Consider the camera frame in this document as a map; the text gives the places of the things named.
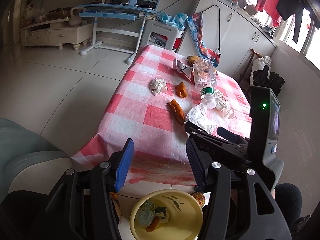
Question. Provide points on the wooden folding chair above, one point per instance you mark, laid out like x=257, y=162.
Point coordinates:
x=243, y=79

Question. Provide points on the orange peel piece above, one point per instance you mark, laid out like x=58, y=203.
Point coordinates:
x=177, y=110
x=181, y=90

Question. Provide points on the light blue plastic bag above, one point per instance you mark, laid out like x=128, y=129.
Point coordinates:
x=178, y=21

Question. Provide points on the blue children's study desk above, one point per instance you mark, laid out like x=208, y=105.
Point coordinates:
x=128, y=10

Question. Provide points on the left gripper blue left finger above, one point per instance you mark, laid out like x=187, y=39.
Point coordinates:
x=123, y=164

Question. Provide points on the orange peel piece far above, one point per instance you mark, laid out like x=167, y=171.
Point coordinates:
x=181, y=90

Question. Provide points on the yellow plastic trash basin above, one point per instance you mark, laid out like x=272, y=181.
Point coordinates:
x=166, y=214

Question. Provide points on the crumpled white paper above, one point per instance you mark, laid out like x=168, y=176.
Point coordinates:
x=210, y=119

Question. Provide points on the teal sofa armrest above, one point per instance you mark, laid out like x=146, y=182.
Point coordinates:
x=28, y=161

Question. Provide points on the yellow mango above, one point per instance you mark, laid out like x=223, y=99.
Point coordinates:
x=192, y=59

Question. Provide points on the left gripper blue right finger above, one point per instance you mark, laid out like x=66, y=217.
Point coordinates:
x=197, y=163

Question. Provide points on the clear plastic water bottle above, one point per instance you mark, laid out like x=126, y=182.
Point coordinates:
x=205, y=81

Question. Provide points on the pink white checkered tablecloth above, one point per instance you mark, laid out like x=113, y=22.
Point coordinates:
x=139, y=110

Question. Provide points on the white wall cabinet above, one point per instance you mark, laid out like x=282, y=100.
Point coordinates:
x=238, y=35

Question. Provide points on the small white tissue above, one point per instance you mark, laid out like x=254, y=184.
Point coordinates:
x=158, y=86

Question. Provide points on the white plastic stool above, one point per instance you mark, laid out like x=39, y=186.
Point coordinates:
x=161, y=35

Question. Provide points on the orange peel piece near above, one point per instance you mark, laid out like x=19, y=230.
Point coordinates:
x=177, y=110

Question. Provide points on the colourful hanging bag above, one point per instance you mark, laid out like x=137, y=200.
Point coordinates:
x=195, y=25

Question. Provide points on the colourful knitted slipper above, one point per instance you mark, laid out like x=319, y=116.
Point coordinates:
x=200, y=198

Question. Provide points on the cream tv cabinet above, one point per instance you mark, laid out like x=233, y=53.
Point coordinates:
x=56, y=33

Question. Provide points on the red white snack wrapper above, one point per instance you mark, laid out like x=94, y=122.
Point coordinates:
x=183, y=69

